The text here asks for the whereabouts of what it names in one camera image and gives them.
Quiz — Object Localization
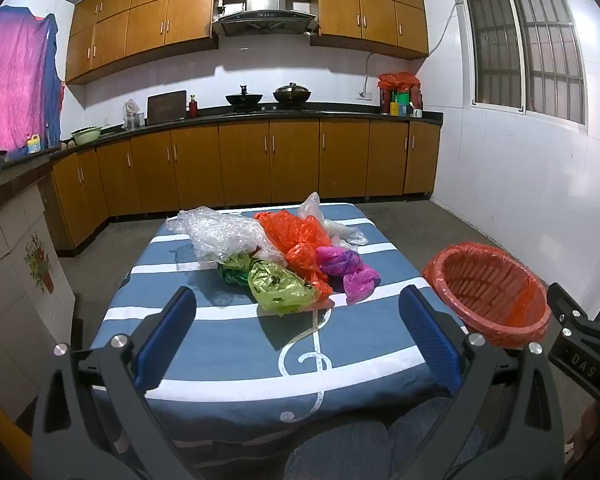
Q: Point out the brown cutting board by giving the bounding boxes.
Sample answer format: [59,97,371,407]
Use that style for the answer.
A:
[146,90,188,125]

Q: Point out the striped blue tablecloth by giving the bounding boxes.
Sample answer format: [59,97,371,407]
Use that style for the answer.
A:
[87,202,468,461]

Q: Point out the wooden base cabinets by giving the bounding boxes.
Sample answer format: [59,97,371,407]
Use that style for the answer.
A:
[50,119,441,256]

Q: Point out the clear bubble wrap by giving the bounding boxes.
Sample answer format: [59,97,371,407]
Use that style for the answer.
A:
[166,206,281,266]

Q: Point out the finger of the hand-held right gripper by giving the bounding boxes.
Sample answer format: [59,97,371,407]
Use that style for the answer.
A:
[546,282,591,334]

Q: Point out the orange waste basket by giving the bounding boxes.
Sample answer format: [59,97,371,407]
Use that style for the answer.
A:
[422,242,552,351]

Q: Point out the dark green plastic bag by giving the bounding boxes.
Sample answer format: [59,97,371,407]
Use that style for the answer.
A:
[217,252,261,288]

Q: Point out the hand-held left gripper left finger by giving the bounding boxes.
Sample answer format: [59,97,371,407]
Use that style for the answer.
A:
[30,286,216,480]

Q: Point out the black pot with lid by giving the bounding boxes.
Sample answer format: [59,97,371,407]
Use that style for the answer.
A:
[273,82,312,105]

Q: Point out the wooden wall cabinets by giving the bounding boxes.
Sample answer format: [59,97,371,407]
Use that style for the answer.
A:
[65,0,430,85]

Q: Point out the thin white wall cable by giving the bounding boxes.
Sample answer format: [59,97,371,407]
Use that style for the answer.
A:
[428,2,463,56]

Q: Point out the green basin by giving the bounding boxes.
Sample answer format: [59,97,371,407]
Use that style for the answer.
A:
[71,126,103,146]

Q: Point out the red plastic bag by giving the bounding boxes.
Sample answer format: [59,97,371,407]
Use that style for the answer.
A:
[377,72,422,93]

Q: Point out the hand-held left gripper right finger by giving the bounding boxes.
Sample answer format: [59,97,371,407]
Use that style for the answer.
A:
[399,284,567,480]

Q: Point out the orange plastic bag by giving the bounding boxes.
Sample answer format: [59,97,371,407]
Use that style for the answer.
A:
[254,210,336,301]

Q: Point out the steel range hood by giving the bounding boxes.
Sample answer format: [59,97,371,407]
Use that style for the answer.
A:
[211,0,319,38]

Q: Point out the black countertop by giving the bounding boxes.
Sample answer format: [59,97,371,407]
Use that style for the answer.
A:
[0,107,443,181]

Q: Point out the light green paw-print bag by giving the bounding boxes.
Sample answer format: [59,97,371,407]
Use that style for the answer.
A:
[247,261,321,317]

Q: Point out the pink and blue hanging cloth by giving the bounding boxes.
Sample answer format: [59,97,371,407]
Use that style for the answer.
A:
[0,5,63,153]

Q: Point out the person's blue trousers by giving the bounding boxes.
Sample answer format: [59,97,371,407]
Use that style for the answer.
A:
[285,397,486,480]

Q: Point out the black wok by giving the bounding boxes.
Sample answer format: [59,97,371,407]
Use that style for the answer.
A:
[225,84,264,107]

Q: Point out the jar in plastic bag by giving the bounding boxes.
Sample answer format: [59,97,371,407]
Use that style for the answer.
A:
[123,98,142,131]

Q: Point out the barred window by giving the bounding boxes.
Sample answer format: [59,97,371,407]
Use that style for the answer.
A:
[461,0,588,131]

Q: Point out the clear plastic bag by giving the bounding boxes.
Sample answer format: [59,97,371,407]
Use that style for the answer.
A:
[297,191,370,248]

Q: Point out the purple plastic bag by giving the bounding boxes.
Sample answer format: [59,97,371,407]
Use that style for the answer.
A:
[316,245,382,306]

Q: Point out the yellow stool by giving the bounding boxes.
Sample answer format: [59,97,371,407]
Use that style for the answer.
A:
[0,402,32,480]

